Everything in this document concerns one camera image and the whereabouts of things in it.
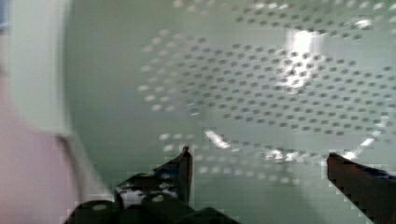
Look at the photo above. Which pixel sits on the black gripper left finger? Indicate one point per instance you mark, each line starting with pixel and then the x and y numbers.
pixel 172 178

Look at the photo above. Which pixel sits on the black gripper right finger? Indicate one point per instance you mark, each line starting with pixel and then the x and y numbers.
pixel 371 190

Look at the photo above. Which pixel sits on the green plastic strainer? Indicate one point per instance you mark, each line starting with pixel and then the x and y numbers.
pixel 262 91

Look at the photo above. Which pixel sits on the lilac round plate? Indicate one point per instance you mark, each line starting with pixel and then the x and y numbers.
pixel 42 179

